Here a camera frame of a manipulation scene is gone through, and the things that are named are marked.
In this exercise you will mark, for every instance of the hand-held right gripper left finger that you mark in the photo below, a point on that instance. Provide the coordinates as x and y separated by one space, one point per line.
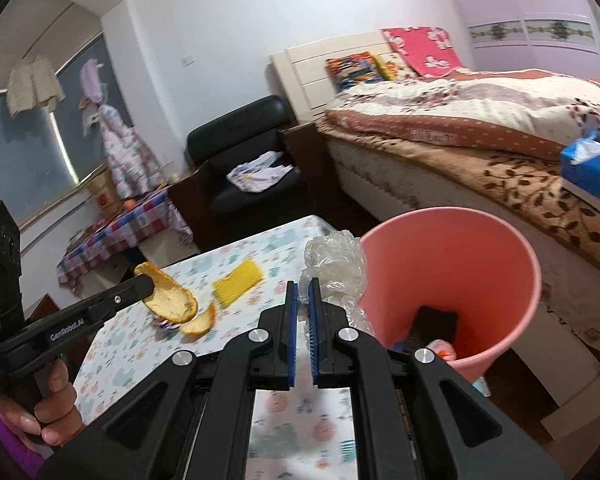
291 340

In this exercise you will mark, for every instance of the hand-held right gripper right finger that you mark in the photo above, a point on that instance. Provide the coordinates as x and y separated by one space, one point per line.
315 340

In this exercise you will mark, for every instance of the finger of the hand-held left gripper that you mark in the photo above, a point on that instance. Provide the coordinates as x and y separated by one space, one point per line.
120 297

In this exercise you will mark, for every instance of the brown peel piece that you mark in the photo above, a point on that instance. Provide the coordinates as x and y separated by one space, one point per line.
200 325
172 300

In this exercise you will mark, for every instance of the clear plastic bag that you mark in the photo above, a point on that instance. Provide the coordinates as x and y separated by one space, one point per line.
335 265

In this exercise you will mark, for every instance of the orange and white plastic bag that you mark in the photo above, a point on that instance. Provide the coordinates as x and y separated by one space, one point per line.
440 350

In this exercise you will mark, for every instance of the pink plastic bucket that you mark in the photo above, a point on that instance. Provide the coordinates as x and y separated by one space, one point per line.
480 270

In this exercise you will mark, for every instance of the person's left hand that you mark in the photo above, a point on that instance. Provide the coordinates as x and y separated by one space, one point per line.
57 400

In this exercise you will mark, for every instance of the dark wooden cabinet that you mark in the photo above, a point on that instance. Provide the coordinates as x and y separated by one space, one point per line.
41 309

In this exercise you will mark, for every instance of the checked tablecloth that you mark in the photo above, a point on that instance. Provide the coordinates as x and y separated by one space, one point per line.
125 225

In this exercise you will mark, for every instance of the yellow foam net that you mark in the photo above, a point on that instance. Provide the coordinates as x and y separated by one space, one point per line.
237 285

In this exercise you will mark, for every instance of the orange fruit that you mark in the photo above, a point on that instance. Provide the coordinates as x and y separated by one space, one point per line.
128 204

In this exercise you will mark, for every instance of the brown paper bag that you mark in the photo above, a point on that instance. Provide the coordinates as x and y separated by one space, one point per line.
105 192

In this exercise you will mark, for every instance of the dark wooden side table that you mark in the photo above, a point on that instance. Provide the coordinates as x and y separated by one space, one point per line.
190 210

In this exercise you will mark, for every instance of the dark flat item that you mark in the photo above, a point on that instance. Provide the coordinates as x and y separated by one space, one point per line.
432 325

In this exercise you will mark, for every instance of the printed puffer jacket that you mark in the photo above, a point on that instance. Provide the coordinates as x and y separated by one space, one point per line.
127 155

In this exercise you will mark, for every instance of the pale crumpled garment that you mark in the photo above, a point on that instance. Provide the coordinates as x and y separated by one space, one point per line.
260 175

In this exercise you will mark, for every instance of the dark wooden nightstand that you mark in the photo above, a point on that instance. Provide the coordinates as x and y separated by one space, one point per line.
310 160

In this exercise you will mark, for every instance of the black leather armchair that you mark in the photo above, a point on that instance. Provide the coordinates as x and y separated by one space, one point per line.
240 125

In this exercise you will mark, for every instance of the lilac plush hat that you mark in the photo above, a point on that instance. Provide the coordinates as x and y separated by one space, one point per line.
91 80

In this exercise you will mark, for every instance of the cream hanging jacket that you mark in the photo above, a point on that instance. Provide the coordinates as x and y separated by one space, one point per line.
30 85

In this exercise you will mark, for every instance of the bed with patterned quilts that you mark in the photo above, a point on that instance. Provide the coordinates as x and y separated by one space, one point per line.
305 70

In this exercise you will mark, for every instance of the colourful printed pillow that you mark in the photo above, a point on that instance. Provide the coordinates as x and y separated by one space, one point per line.
352 70

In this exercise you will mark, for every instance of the yellow floral pillow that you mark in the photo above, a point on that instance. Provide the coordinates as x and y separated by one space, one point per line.
395 66

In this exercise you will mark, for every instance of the patchwork floral quilt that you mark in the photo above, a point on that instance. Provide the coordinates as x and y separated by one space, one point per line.
480 105

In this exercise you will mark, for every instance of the pink floral towel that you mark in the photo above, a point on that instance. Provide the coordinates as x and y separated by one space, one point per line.
425 50

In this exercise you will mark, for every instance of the blue tissue box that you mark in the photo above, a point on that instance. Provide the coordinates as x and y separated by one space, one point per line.
595 175

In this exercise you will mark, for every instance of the pale lilac wardrobe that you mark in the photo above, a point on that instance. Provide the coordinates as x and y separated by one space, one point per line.
530 0

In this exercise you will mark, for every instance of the white wall socket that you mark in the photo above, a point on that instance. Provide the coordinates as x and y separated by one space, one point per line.
188 59

